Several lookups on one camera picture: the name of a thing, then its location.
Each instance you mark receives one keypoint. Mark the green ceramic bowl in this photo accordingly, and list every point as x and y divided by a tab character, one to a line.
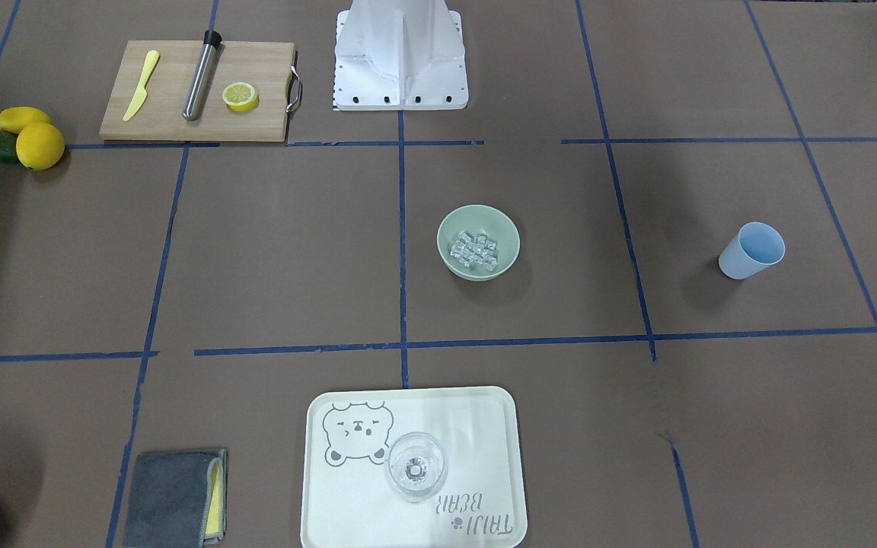
475	219

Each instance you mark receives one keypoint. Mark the light blue plastic cup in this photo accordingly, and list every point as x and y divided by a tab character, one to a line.
756	247

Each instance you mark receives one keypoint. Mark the ice cubes in green bowl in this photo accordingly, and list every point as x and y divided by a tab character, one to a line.
474	252

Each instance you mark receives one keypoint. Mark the clear wine glass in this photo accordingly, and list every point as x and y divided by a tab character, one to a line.
417	467

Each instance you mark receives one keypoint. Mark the cream bear tray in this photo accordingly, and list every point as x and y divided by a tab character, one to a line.
347	500

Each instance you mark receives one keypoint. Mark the lemon half slice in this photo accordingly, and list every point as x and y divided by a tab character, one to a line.
240	97

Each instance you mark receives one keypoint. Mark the metal cylinder tool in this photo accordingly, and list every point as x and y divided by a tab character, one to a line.
204	71

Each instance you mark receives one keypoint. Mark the grey folded cloth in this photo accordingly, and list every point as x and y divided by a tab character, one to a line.
178	499

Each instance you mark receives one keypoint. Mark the yellow plastic knife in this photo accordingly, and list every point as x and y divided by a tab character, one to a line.
140	93

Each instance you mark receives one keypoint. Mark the yellow lemon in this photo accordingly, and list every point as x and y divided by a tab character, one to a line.
39	146
14	119

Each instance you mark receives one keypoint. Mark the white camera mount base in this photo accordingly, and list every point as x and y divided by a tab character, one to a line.
399	55

